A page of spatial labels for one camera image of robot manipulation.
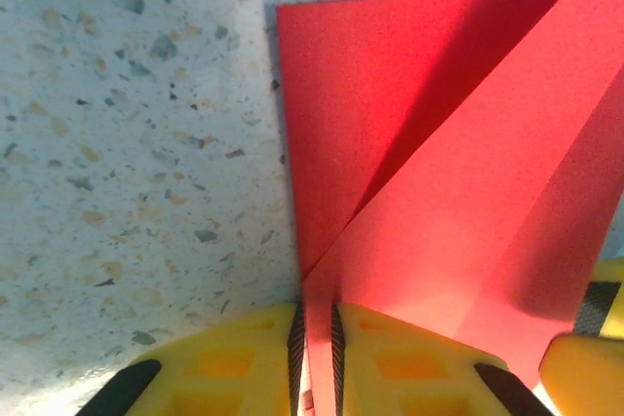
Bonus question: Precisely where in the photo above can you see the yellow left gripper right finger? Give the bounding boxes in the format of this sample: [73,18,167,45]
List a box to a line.
[331,302,555,416]

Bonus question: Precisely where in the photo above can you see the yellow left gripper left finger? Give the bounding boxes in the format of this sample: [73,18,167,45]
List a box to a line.
[75,301,306,416]

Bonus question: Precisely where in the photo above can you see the red cloth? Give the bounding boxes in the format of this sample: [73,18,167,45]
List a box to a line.
[275,0,624,416]

